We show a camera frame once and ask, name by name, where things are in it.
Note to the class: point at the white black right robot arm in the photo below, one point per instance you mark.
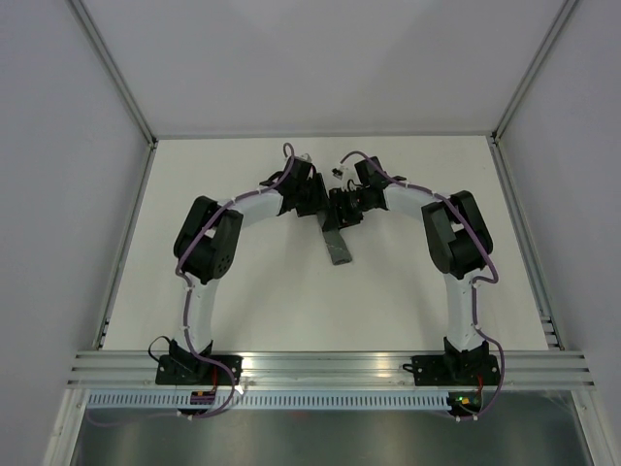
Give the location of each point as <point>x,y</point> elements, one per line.
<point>460,246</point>

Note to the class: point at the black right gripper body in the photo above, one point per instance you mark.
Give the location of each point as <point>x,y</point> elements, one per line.
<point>352,204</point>

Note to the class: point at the aluminium frame post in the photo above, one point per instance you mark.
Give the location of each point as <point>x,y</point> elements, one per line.
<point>97,42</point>
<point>551,37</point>

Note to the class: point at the aluminium frame post left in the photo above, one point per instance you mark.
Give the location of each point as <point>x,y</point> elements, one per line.
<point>97,42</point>

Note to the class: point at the grey cloth napkin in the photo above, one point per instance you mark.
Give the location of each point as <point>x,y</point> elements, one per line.
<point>334,242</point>

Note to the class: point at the aluminium frame post right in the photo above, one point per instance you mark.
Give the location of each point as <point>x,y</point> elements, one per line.
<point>551,37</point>

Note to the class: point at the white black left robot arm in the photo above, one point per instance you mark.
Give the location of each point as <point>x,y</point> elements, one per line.
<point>205,249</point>

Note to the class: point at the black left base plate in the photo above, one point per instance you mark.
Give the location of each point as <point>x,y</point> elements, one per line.
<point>185,370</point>

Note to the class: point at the white slotted cable duct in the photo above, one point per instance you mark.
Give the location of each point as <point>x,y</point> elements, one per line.
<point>271,399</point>

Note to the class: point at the aluminium right side rail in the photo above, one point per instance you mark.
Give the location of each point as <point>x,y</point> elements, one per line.
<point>534,273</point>

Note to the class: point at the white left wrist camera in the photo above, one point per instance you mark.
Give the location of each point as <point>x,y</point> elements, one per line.
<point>305,157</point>

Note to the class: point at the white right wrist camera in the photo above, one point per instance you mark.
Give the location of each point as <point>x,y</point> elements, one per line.
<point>343,174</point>

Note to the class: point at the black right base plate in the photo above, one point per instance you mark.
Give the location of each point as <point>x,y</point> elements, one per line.
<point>444,370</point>

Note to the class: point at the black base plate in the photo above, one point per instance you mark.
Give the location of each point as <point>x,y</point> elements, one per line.
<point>185,370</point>
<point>444,370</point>

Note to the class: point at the aluminium front rail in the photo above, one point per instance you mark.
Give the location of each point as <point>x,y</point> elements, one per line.
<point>356,370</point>

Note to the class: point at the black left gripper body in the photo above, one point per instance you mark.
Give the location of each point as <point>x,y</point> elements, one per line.
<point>306,192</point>

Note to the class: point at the aluminium rail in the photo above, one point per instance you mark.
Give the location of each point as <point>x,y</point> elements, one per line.
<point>123,247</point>
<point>534,273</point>
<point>356,370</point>

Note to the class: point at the aluminium left side rail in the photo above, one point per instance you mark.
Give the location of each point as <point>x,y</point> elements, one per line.
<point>123,247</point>

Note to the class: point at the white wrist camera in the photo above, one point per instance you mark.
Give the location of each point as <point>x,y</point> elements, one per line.
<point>305,157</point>
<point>343,174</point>

